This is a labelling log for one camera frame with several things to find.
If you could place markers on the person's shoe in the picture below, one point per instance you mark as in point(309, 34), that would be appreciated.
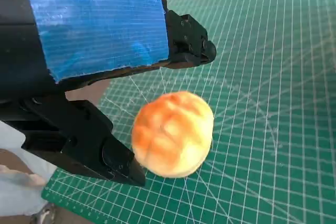
point(43, 216)

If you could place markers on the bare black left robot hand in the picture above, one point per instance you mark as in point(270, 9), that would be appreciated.
point(92, 24)

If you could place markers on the green cutting mat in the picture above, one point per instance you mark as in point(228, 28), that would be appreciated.
point(262, 103)

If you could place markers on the round toy bread bun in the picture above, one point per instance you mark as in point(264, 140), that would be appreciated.
point(170, 134)

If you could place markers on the person's leg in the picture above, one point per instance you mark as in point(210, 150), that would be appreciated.
point(18, 197)

